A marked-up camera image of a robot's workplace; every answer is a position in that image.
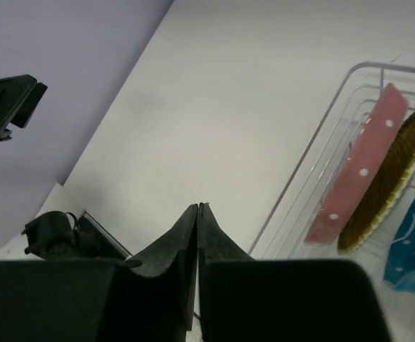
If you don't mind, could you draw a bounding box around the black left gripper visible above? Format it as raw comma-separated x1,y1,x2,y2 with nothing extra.
0,75,47,142

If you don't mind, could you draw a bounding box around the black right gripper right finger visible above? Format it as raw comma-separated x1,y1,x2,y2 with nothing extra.
197,204,391,341

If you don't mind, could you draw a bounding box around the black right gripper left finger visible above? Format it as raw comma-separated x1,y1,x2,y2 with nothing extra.
107,204,198,341

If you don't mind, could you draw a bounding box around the pink polka dot plate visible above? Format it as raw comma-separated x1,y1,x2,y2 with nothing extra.
304,83,409,246

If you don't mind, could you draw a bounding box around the round woven bamboo plate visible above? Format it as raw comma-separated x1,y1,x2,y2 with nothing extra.
337,111,415,255

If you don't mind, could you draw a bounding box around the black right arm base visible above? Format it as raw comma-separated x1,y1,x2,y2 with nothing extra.
21,211,132,261

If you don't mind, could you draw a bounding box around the white wire dish rack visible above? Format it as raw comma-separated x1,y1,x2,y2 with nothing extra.
249,62,415,341

